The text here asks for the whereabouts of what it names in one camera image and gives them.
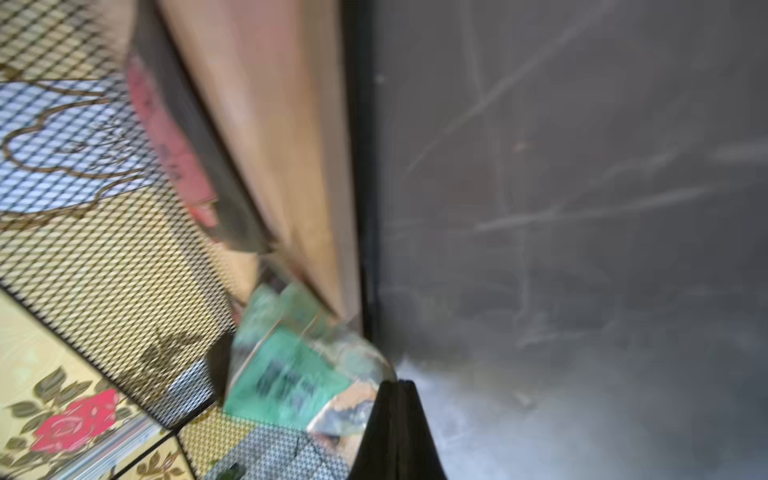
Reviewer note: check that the black wire two-tier shelf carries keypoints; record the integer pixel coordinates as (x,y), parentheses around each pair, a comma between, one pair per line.
(117,311)

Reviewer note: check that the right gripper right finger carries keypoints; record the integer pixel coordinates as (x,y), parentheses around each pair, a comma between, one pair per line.
(416,454)

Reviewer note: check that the shelf dark red bag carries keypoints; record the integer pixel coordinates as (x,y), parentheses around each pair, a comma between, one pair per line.
(188,146)

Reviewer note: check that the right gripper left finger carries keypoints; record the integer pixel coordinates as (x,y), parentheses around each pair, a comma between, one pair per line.
(376,456)

